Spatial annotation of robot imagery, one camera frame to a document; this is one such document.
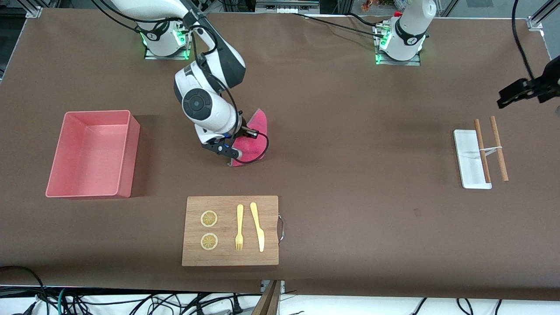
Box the brown wooden rod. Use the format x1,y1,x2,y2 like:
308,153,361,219
490,116,509,182
474,119,492,184

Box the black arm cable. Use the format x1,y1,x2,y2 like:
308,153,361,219
192,13,270,165
511,0,536,81

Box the white rack base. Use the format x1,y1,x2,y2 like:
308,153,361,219
453,129,493,189

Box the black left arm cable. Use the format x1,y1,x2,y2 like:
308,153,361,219
511,0,536,81

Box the pink and grey cloth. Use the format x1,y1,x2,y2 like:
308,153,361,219
227,108,269,168

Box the yellow plastic knife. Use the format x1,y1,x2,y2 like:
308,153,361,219
250,202,266,253

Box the aluminium frame post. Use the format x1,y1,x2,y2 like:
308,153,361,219
24,0,44,18
527,0,560,30

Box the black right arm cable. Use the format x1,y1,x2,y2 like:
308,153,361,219
192,13,270,165

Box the grey power strip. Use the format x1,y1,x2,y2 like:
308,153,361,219
256,0,320,14

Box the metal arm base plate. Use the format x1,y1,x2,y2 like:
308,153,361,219
375,24,421,66
144,20,193,60

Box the bamboo cutting board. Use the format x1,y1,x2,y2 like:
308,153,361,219
182,196,279,267

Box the wooden stand legs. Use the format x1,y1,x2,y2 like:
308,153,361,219
252,280,283,315

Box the black cable across table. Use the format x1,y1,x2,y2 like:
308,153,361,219
289,12,388,40

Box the pink plastic bin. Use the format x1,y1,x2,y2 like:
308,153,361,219
45,110,141,199

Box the black floor cable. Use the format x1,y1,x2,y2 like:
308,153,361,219
0,266,46,315

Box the yellow plastic fork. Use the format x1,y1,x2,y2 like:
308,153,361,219
235,204,244,252

